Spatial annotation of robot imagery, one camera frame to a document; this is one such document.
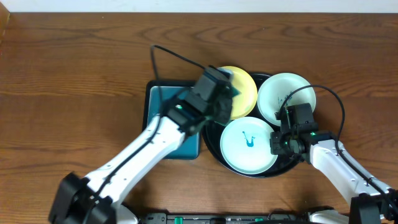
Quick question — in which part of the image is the green yellow sponge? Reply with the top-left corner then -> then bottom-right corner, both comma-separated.
231,85 -> 241,98

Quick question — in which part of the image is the light blue plate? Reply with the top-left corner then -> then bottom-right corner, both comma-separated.
220,117 -> 277,175

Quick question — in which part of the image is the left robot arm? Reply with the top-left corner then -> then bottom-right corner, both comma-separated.
49,90 -> 233,223

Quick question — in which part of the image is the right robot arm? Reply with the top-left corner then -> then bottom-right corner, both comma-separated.
270,125 -> 397,223

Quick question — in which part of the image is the round black serving tray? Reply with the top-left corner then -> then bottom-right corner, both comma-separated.
202,73 -> 311,178

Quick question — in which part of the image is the teal rectangular tray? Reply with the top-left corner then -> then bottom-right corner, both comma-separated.
142,80 -> 200,160

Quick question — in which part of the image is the yellow plate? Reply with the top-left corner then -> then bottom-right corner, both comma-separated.
219,66 -> 258,120

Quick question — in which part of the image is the white plate with scribble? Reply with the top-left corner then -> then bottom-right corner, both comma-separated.
257,73 -> 317,126

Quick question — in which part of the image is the brown cardboard box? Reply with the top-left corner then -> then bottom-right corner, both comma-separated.
0,3 -> 10,43

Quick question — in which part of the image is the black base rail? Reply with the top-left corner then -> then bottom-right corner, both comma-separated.
138,212 -> 310,224

